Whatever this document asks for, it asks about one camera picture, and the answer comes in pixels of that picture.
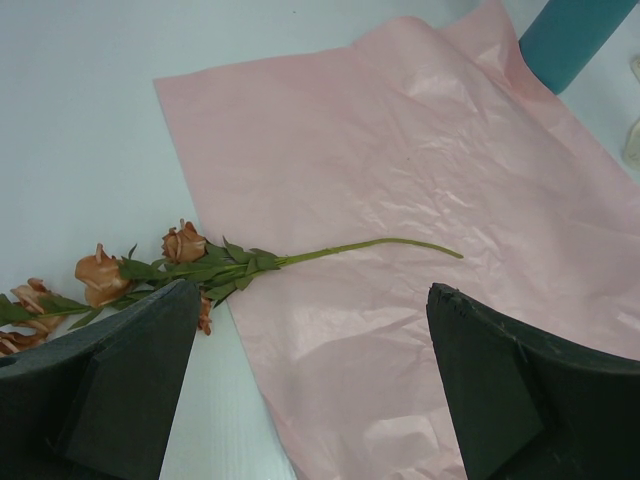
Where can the purple wrapping paper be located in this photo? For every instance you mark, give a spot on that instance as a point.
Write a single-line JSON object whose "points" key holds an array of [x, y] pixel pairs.
{"points": [[443, 153]]}

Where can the brown rose stem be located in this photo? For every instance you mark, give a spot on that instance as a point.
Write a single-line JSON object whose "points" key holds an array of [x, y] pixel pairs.
{"points": [[31, 312]]}

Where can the teal ceramic vase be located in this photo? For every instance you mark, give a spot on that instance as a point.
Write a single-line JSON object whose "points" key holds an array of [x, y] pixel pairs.
{"points": [[565, 36]]}

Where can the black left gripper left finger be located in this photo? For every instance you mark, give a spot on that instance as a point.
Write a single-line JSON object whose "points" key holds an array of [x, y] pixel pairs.
{"points": [[99, 402]]}

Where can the cream printed ribbon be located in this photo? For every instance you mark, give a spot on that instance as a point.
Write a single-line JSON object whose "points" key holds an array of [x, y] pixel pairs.
{"points": [[631, 153]]}

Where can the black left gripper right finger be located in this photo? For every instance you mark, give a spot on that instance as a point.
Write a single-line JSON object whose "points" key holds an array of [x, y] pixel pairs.
{"points": [[527, 404]]}

